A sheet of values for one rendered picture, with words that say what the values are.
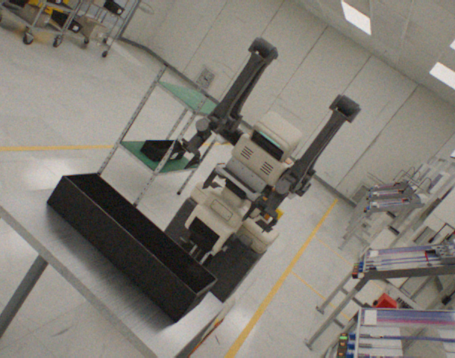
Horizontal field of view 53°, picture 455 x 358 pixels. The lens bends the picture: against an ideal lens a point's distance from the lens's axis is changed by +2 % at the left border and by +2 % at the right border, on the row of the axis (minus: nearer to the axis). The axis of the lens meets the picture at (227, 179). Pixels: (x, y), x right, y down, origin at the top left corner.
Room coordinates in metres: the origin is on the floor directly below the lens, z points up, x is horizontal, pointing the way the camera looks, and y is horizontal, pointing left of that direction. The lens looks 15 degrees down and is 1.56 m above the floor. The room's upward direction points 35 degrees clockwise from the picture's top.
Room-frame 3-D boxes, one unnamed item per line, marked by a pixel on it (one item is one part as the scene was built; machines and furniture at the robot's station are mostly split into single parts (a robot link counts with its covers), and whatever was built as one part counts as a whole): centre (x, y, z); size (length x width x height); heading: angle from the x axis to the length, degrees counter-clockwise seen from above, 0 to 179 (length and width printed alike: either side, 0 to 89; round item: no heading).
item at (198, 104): (3.93, 0.61, 0.55); 0.91 x 0.46 x 1.10; 168
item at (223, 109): (2.01, 0.19, 1.40); 0.11 x 0.06 x 0.43; 76
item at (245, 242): (2.23, -0.15, 0.68); 0.28 x 0.27 x 0.25; 76
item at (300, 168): (1.91, -0.22, 1.40); 0.11 x 0.06 x 0.43; 77
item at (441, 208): (6.67, -2.59, 0.95); 1.36 x 0.82 x 1.90; 78
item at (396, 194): (8.08, -2.89, 0.95); 1.37 x 0.82 x 1.90; 78
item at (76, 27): (6.93, 3.40, 0.29); 0.40 x 0.30 x 0.14; 168
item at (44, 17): (5.96, 3.30, 0.30); 0.30 x 0.23 x 0.18; 6
